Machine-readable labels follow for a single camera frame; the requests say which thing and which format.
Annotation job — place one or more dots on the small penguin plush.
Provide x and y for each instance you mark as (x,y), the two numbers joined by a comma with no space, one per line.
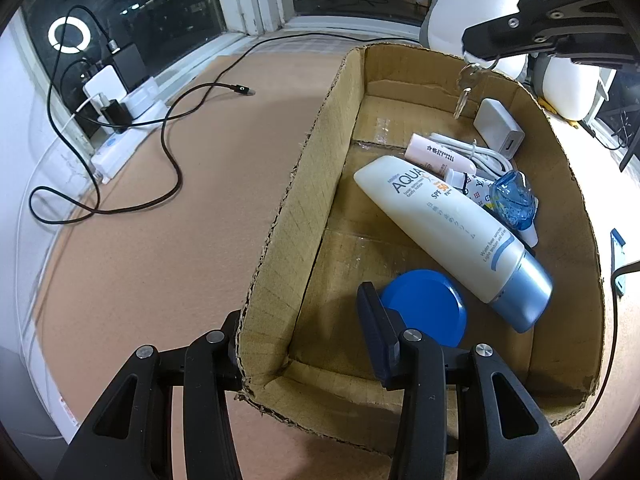
(570,90)

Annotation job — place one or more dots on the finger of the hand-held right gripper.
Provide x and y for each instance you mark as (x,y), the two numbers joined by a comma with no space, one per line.
(500,35)
(600,50)

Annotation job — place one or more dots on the white and blue sunscreen tube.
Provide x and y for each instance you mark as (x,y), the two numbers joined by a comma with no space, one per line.
(450,230)

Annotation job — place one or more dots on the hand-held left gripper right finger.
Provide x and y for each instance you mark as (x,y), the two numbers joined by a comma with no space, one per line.
(372,330)

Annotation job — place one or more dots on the large penguin plush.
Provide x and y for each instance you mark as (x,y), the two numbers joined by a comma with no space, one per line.
(475,0)

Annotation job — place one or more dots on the white charger adapter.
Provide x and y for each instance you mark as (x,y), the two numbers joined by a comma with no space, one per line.
(500,127)

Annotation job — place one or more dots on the clear blue bottle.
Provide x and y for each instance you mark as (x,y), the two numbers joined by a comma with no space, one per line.
(512,200)

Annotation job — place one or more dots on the blue round container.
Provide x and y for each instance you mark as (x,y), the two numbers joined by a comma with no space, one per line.
(425,305)

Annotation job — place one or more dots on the black charger block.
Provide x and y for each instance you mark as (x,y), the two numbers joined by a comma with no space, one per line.
(127,62)

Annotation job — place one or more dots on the white charger block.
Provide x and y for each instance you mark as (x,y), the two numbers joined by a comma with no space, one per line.
(102,87)

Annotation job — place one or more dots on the pink tube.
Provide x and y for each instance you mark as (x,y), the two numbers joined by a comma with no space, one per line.
(432,154)

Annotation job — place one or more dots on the small black plug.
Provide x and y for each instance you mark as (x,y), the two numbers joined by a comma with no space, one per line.
(112,110)

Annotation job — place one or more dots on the blue plastic gadget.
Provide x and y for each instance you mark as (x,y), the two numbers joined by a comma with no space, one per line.
(617,247)

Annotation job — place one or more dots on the cardboard box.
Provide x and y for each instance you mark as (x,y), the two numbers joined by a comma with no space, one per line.
(320,185)

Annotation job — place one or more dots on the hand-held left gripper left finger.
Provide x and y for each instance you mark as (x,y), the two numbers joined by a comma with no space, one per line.
(225,355)

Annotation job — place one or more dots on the patterned lighter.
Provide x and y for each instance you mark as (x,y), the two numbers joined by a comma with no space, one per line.
(480,190)

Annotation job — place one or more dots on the white power strip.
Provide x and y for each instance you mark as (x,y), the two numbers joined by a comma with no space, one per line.
(125,135)

